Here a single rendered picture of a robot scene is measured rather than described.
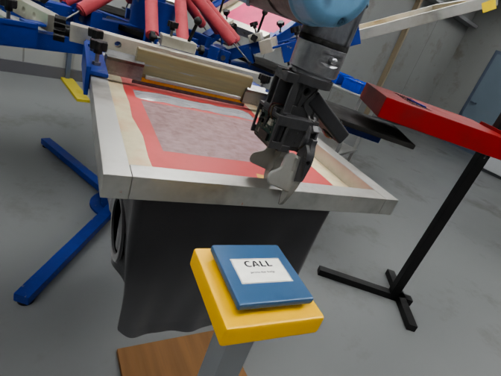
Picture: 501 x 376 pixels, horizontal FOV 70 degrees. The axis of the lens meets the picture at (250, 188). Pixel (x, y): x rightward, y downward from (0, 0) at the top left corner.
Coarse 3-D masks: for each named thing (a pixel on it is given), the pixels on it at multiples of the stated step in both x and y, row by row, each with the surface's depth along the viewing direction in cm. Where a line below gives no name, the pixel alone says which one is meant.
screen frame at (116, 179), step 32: (96, 96) 73; (96, 128) 61; (96, 160) 57; (320, 160) 93; (128, 192) 50; (160, 192) 52; (192, 192) 55; (224, 192) 57; (256, 192) 59; (320, 192) 66; (352, 192) 71; (384, 192) 77
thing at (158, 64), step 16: (144, 48) 97; (160, 64) 100; (176, 64) 102; (192, 64) 104; (176, 80) 104; (192, 80) 106; (208, 80) 108; (224, 80) 110; (240, 80) 112; (240, 96) 114
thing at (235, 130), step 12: (192, 96) 111; (240, 108) 117; (216, 120) 97; (228, 120) 100; (240, 120) 104; (252, 120) 108; (228, 132) 91; (240, 132) 94; (252, 132) 98; (240, 144) 86; (252, 144) 89; (264, 144) 92; (240, 156) 79; (252, 168) 75; (312, 168) 87; (312, 180) 80; (324, 180) 82
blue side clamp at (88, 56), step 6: (84, 42) 105; (84, 48) 98; (84, 54) 96; (90, 54) 98; (102, 54) 102; (84, 60) 93; (90, 60) 92; (102, 60) 96; (84, 66) 91; (90, 66) 84; (96, 66) 89; (102, 66) 91; (84, 72) 89; (90, 72) 84; (96, 72) 85; (102, 72) 86; (84, 78) 86; (84, 84) 85; (84, 90) 86
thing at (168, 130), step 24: (144, 120) 80; (168, 120) 85; (192, 120) 90; (168, 144) 72; (192, 144) 76; (216, 144) 81; (168, 168) 63; (192, 168) 66; (216, 168) 69; (240, 168) 73
